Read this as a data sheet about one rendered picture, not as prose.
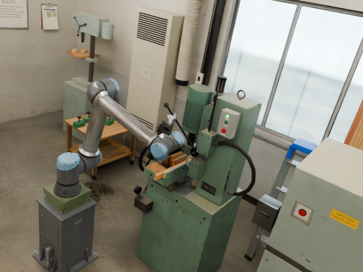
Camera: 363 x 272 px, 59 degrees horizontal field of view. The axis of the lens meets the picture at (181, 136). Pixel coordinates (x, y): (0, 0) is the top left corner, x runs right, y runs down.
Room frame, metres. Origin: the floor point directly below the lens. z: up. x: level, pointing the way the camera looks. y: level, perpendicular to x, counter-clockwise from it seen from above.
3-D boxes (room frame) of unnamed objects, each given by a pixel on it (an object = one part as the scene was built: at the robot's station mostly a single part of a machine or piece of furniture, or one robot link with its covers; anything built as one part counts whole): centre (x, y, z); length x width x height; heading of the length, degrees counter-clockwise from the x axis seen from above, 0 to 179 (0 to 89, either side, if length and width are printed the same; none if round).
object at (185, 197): (2.04, -0.18, 0.76); 0.57 x 0.45 x 0.09; 56
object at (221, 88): (2.04, -0.19, 1.54); 0.08 x 0.08 x 0.17; 56
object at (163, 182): (2.19, 0.00, 0.87); 0.61 x 0.30 x 0.06; 146
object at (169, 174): (2.11, -0.12, 0.93); 0.60 x 0.02 x 0.06; 146
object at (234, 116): (1.82, -0.26, 1.40); 0.10 x 0.06 x 0.16; 56
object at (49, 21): (4.43, 2.02, 1.42); 0.23 x 0.06 x 0.34; 147
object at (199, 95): (2.11, -0.08, 1.35); 0.18 x 0.18 x 0.31
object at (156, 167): (1.97, 0.13, 0.92); 0.14 x 0.09 x 0.04; 56
